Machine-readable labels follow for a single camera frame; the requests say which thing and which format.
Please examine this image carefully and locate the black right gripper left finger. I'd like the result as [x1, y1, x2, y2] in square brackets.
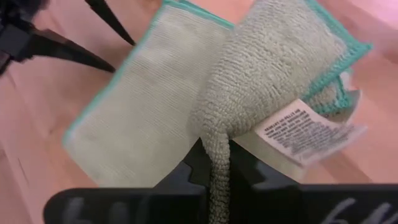
[43, 138, 211, 224]

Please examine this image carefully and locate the green microfiber towel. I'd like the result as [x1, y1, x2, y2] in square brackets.
[62, 0, 374, 224]

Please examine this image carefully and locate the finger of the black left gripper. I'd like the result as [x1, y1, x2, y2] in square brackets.
[83, 0, 137, 47]
[30, 29, 116, 74]

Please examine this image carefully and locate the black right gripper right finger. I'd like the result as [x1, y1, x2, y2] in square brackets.
[229, 139, 398, 224]

